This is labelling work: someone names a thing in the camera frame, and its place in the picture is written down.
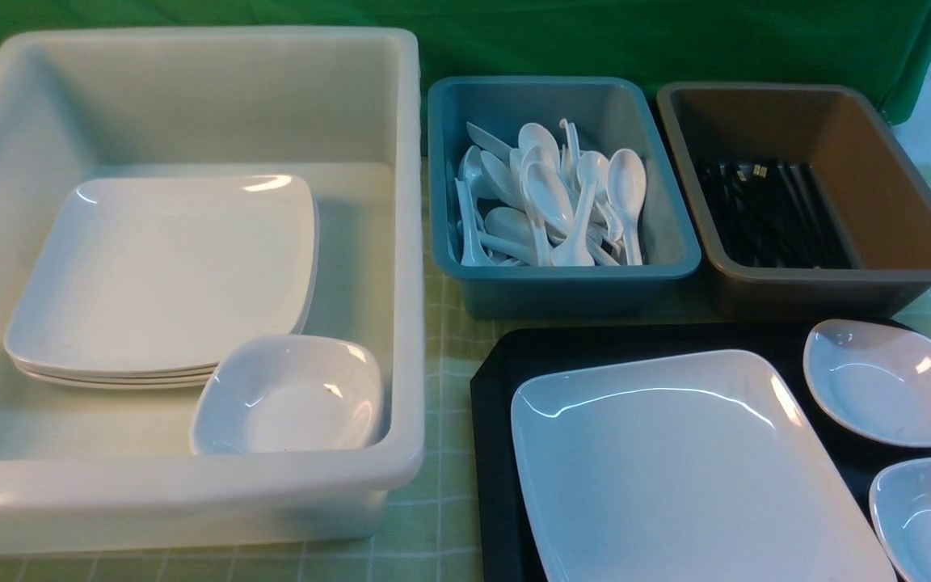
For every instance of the large white rice plate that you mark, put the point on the large white rice plate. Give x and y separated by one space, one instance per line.
694 467

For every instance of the stack of white square plates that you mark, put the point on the stack of white square plates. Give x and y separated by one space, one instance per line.
148 274

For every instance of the white bowl in tub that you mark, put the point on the white bowl in tub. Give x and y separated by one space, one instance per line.
290 393

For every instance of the large white plastic tub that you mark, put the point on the large white plastic tub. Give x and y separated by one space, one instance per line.
103 463

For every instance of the green checkered tablecloth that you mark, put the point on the green checkered tablecloth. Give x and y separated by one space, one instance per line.
430 530

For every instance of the black serving tray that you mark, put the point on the black serving tray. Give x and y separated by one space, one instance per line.
508 550

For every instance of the pile of white spoons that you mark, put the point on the pile of white spoons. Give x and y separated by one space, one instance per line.
548 204

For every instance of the teal plastic bin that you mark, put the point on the teal plastic bin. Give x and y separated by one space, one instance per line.
610 113

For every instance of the pile of black chopsticks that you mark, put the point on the pile of black chopsticks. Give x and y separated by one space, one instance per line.
771 213

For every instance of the brown plastic bin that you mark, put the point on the brown plastic bin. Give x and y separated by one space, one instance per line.
879 199

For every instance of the green backdrop cloth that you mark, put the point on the green backdrop cloth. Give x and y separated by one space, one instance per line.
882 49

